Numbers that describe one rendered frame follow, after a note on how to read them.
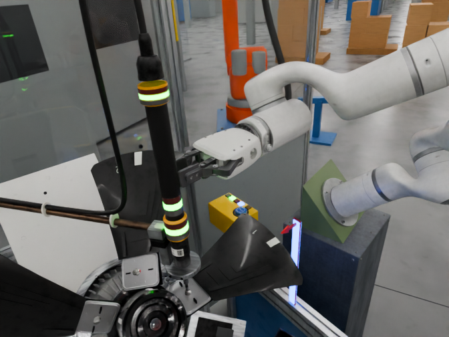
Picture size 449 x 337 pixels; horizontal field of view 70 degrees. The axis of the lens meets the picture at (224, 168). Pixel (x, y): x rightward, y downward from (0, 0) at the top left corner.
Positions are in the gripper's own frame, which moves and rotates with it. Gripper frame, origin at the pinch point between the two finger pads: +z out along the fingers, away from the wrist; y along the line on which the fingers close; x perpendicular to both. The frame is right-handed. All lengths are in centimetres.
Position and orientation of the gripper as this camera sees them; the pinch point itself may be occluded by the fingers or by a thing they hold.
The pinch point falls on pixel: (183, 171)
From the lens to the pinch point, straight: 56.9
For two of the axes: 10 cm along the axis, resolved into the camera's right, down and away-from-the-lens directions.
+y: -6.5, -3.4, 6.8
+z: -7.6, 3.9, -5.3
